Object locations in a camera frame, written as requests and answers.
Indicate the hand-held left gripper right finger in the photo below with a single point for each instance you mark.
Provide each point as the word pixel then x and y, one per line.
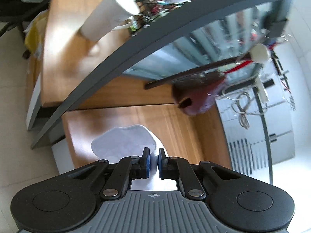
pixel 160 166

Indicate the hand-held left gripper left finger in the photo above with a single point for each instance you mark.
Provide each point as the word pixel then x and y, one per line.
pixel 146 166

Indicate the white button-up shirt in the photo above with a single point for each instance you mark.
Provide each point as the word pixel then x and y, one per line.
pixel 124 140

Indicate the maroon bag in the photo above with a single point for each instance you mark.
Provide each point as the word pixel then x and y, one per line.
pixel 196 94

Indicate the long black rod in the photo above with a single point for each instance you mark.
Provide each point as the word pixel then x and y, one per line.
pixel 184 74

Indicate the grey framed glass partition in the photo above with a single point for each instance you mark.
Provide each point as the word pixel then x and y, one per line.
pixel 136 43

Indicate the grey striped metal panel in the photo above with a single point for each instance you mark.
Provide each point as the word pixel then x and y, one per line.
pixel 279 126

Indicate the white round knob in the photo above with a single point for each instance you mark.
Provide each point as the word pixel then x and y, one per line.
pixel 260 53

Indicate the tall white paper cup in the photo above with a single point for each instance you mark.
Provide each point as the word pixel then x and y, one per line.
pixel 107 17

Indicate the yellow bag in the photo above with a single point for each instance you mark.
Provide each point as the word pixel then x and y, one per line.
pixel 35 36

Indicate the black office chair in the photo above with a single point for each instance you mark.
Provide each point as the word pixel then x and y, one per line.
pixel 14 12

